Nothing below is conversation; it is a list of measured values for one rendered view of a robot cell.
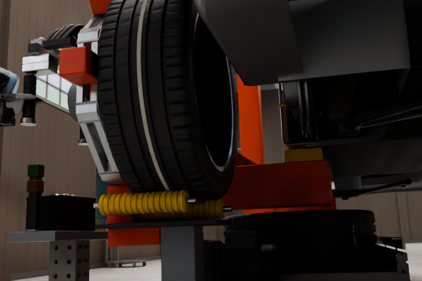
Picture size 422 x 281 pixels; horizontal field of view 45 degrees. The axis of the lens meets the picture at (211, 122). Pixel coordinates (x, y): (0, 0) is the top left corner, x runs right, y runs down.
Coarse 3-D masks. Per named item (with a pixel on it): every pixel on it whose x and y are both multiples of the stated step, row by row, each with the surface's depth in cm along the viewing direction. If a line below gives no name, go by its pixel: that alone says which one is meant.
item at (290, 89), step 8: (288, 88) 147; (296, 88) 146; (304, 88) 137; (288, 96) 147; (296, 96) 147; (304, 96) 146; (288, 104) 149; (296, 104) 149; (304, 104) 148; (304, 112) 146; (304, 120) 142; (312, 120) 150; (304, 128) 144; (312, 128) 145; (304, 136) 149; (312, 136) 149
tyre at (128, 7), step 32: (128, 0) 136; (160, 0) 132; (192, 0) 135; (128, 32) 129; (160, 32) 126; (192, 32) 132; (128, 64) 126; (160, 64) 124; (128, 96) 126; (160, 96) 124; (192, 96) 126; (128, 128) 127; (160, 128) 125; (192, 128) 125; (128, 160) 131; (160, 160) 130; (192, 160) 128; (192, 192) 141; (224, 192) 152
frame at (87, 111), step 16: (96, 16) 148; (80, 32) 139; (96, 32) 137; (96, 48) 136; (80, 96) 134; (96, 96) 133; (80, 112) 133; (96, 112) 132; (96, 128) 135; (96, 144) 139; (96, 160) 141; (112, 160) 140; (112, 176) 143
